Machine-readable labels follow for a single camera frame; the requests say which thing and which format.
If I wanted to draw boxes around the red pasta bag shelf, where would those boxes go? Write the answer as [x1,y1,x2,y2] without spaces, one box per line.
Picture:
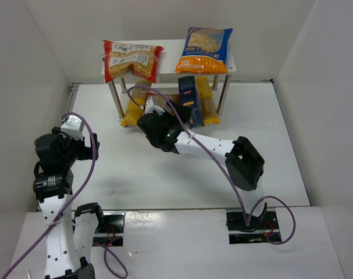
[103,40,164,83]
[146,93,180,115]

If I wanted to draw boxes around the blue Barilla rigatoni box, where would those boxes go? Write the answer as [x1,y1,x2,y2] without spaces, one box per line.
[178,76,204,128]

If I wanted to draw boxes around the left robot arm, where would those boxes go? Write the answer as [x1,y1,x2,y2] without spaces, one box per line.
[33,123,104,278]

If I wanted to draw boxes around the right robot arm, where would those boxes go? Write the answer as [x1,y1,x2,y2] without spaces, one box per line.
[137,99,267,226]

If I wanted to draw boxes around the white two-tier shelf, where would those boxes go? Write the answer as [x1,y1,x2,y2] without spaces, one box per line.
[102,39,235,121]

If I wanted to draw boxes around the red pasta bag top shelf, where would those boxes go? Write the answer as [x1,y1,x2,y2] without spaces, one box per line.
[103,40,164,83]

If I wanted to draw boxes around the blue orange pasta bag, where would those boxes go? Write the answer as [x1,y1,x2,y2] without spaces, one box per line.
[175,27,233,74]

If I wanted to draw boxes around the yellow spaghetti bag left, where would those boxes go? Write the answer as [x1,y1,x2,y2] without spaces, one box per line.
[121,79,152,127]

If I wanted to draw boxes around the yellow spaghetti bag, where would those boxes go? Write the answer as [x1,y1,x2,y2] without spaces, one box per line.
[195,77,220,125]
[121,79,152,127]

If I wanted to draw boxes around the yellow spaghetti bag right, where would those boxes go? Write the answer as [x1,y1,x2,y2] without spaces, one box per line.
[195,77,220,125]

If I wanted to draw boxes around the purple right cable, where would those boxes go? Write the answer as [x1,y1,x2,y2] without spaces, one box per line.
[126,85,297,245]

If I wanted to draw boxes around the purple cable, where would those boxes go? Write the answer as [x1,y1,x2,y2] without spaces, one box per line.
[1,112,128,279]
[126,85,297,245]

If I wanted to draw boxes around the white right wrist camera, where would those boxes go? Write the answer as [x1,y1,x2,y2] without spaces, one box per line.
[145,98,165,115]

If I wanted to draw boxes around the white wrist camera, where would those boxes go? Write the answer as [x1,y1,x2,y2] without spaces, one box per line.
[145,98,165,115]
[60,115,84,140]

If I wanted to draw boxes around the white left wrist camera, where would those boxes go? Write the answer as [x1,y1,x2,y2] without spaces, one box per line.
[60,115,84,140]

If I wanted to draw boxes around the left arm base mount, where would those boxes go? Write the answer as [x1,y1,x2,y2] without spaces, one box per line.
[73,211,127,247]

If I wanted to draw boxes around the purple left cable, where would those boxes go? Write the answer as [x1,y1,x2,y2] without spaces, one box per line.
[1,112,128,279]

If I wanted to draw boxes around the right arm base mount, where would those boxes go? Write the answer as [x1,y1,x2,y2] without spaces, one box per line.
[226,209,282,245]

